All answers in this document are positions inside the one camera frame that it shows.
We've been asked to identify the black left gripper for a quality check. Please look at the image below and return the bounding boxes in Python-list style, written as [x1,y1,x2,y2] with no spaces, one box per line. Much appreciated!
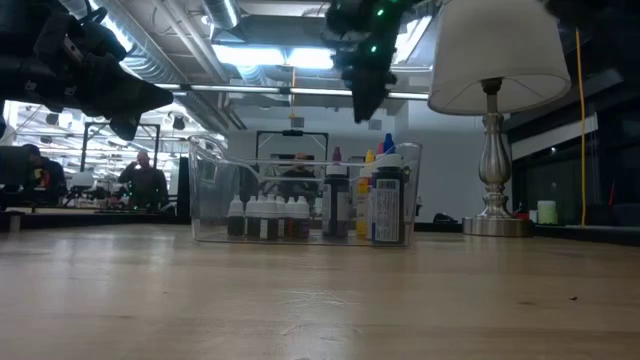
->
[29,14,175,142]

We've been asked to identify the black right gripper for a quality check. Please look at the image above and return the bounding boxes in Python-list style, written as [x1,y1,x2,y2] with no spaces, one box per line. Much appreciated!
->
[324,0,416,125]

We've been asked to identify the large pink-capped coloring bottle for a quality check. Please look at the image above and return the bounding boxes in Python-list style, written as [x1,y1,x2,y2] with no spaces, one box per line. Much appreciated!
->
[322,146,351,239]

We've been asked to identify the large blue-capped coloring bottle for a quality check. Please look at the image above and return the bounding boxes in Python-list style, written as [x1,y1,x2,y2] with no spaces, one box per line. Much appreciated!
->
[370,132,407,247]

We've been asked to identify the person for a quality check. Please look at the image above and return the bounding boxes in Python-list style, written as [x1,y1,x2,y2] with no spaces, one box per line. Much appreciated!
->
[22,143,69,206]
[277,152,321,204]
[118,149,170,211]

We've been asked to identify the clear plastic bin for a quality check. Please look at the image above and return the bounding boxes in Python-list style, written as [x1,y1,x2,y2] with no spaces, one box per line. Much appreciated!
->
[188,134,424,249]

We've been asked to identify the black monitor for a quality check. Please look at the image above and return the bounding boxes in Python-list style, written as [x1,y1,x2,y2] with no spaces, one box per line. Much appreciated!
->
[0,145,31,189]

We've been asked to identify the silver table lamp white shade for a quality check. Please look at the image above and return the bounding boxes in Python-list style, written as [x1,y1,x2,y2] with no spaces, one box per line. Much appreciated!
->
[427,0,572,238]

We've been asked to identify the pale green cylinder container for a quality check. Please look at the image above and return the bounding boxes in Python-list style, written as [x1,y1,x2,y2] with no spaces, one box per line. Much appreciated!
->
[537,199,558,226]

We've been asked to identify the long silver ventilation duct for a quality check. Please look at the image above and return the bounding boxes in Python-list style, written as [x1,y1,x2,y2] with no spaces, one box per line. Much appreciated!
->
[59,0,234,132]

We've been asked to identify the black gantry frame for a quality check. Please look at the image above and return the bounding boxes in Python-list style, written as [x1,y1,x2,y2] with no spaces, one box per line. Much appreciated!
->
[255,129,330,164]

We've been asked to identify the short silver ventilation duct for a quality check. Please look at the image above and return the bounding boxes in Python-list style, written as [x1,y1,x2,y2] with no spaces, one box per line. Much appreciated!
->
[202,0,241,30]

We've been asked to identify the yellow extension cord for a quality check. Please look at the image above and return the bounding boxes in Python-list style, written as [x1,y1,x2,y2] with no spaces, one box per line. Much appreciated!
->
[574,27,587,227]

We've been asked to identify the black aluminium table frame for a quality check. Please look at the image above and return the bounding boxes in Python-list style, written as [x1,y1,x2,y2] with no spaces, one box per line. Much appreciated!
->
[0,212,640,247]

